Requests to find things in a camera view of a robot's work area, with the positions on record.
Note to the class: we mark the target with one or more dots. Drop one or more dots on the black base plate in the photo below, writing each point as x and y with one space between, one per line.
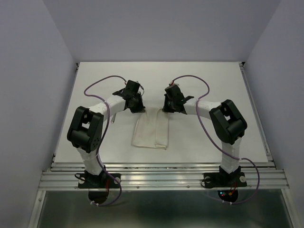
89 181
219 180

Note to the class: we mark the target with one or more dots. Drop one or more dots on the aluminium rail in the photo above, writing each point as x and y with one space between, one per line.
257 117
161 176

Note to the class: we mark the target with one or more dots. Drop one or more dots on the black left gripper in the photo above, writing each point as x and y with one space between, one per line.
140 108

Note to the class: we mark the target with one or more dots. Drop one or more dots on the aluminium right side rail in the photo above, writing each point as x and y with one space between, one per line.
257 117

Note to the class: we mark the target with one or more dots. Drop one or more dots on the aluminium front rail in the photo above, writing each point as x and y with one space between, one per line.
161 176

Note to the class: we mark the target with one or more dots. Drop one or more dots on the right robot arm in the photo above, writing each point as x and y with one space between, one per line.
229 126

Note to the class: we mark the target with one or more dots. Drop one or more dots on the white cloth napkin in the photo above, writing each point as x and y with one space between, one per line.
152 129

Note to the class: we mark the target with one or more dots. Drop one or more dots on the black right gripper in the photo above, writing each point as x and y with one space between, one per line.
165 108

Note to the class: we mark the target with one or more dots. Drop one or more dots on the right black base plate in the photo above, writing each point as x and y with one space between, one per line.
219 180

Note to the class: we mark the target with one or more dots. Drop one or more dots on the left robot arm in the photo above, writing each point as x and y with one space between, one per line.
87 129

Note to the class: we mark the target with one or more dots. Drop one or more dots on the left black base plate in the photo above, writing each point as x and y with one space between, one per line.
89 181

